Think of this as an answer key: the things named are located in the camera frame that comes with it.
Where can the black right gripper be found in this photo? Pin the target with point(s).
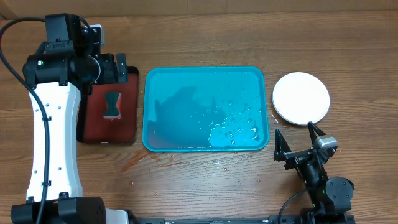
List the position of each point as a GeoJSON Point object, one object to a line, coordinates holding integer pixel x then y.
{"type": "Point", "coordinates": [297, 157]}

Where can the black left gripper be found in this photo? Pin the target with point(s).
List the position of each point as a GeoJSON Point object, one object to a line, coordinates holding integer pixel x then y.
{"type": "Point", "coordinates": [109, 74]}

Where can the white plate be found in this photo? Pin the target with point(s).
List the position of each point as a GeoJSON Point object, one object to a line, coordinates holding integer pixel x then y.
{"type": "Point", "coordinates": [300, 97]}

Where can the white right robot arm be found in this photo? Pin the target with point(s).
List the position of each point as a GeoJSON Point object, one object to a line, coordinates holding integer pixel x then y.
{"type": "Point", "coordinates": [330, 196]}

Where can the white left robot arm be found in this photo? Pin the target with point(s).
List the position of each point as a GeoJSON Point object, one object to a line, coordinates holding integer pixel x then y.
{"type": "Point", "coordinates": [63, 70]}

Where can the black tray with red liner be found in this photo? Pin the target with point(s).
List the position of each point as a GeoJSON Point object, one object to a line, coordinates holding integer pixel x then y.
{"type": "Point", "coordinates": [93, 128]}

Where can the teal plastic tray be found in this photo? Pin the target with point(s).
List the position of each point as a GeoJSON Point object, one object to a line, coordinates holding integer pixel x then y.
{"type": "Point", "coordinates": [205, 109]}

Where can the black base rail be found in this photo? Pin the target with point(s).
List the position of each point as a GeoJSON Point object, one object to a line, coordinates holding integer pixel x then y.
{"type": "Point", "coordinates": [242, 220]}

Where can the cardboard backdrop wall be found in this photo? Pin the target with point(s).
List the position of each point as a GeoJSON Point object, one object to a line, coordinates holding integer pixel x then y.
{"type": "Point", "coordinates": [13, 9]}

